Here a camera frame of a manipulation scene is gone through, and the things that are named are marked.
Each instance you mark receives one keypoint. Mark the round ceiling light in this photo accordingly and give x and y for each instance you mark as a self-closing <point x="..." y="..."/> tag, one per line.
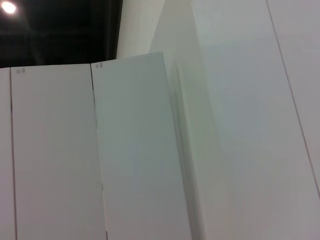
<point x="8" y="7"/>

